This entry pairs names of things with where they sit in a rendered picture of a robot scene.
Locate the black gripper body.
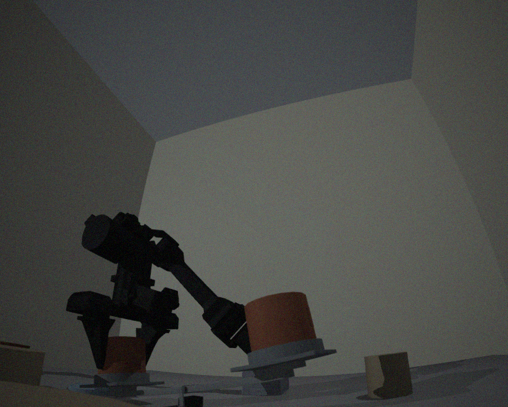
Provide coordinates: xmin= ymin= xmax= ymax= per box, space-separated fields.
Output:
xmin=66 ymin=267 xmax=179 ymax=330

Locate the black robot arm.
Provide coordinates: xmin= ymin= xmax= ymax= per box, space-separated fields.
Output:
xmin=82 ymin=212 xmax=251 ymax=354

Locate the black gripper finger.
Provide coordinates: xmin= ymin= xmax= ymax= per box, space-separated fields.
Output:
xmin=136 ymin=328 xmax=170 ymax=365
xmin=77 ymin=316 xmax=115 ymax=369

